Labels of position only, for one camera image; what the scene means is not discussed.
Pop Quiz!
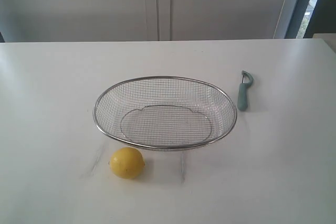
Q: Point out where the yellow lemon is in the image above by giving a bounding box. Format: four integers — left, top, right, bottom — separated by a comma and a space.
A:
109, 147, 145, 179

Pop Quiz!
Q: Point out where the teal handled peeler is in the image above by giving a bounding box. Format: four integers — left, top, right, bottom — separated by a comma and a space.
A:
237, 71, 254, 111

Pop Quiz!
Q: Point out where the oval steel mesh basket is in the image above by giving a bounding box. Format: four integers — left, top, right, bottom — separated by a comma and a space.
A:
93, 76, 237, 151

